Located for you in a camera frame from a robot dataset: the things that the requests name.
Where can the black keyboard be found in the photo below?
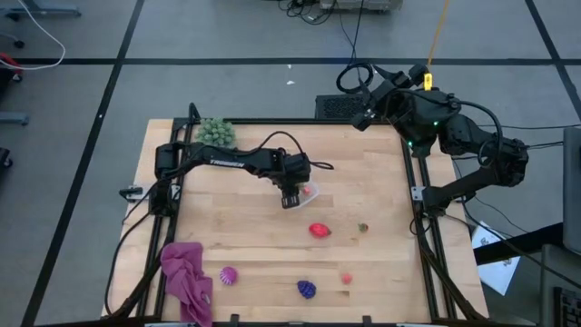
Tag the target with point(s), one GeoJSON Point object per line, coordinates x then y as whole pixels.
{"type": "Point", "coordinates": [569, 309]}

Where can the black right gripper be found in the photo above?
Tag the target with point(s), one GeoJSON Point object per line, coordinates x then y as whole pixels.
{"type": "Point", "coordinates": [399, 95]}

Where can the red object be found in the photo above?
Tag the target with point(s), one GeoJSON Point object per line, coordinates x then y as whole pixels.
{"type": "Point", "coordinates": [6, 61]}

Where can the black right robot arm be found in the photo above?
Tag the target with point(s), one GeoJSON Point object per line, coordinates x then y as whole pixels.
{"type": "Point", "coordinates": [476, 136]}

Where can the small dull toy strawberry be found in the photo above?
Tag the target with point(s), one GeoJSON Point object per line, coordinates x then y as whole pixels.
{"type": "Point", "coordinates": [362, 227]}

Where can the dark desk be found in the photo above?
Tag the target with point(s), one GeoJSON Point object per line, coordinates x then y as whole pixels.
{"type": "Point", "coordinates": [522, 243]}

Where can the grey equipment box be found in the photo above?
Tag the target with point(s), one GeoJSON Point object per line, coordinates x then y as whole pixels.
{"type": "Point", "coordinates": [358, 4]}

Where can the black frame bracket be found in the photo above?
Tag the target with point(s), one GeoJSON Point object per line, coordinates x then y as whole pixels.
{"type": "Point", "coordinates": [367, 320]}
{"type": "Point", "coordinates": [234, 319]}

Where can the large red toy pepper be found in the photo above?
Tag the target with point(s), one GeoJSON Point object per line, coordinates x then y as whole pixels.
{"type": "Point", "coordinates": [319, 230]}

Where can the green potted plant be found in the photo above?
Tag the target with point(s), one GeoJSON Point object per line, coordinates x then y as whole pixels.
{"type": "Point", "coordinates": [215, 129]}

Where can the small red round toy fruit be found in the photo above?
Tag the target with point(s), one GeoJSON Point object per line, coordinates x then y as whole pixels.
{"type": "Point", "coordinates": [307, 190]}

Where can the black floor object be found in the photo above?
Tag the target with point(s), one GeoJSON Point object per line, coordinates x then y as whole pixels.
{"type": "Point", "coordinates": [4, 158]}

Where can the black aluminium table frame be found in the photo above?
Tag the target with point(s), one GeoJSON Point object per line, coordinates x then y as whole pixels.
{"type": "Point", "coordinates": [295, 121]}

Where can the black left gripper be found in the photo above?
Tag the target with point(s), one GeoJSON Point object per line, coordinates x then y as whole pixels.
{"type": "Point", "coordinates": [292, 172]}

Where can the grey furniture foot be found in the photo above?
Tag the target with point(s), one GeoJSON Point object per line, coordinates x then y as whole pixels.
{"type": "Point", "coordinates": [13, 119]}
{"type": "Point", "coordinates": [45, 10]}

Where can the magenta cloth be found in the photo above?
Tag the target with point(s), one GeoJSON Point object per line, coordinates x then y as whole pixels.
{"type": "Point", "coordinates": [186, 277]}

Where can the purple toy blackberry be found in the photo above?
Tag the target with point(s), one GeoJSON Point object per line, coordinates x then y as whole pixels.
{"type": "Point", "coordinates": [307, 289]}

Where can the pink toy raspberry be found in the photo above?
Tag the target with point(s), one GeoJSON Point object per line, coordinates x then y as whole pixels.
{"type": "Point", "coordinates": [347, 278]}

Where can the black caster wheel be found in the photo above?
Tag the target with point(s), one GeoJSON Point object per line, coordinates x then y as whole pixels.
{"type": "Point", "coordinates": [19, 44]}

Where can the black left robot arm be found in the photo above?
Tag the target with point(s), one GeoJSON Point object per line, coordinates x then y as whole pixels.
{"type": "Point", "coordinates": [227, 162]}

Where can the purple white striped toy fruit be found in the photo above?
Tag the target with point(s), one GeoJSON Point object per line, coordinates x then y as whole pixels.
{"type": "Point", "coordinates": [228, 274]}

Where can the black computer case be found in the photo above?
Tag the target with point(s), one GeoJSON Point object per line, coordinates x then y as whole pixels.
{"type": "Point", "coordinates": [336, 106]}

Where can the white paper sheet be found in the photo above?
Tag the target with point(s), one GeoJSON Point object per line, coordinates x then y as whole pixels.
{"type": "Point", "coordinates": [497, 272]}

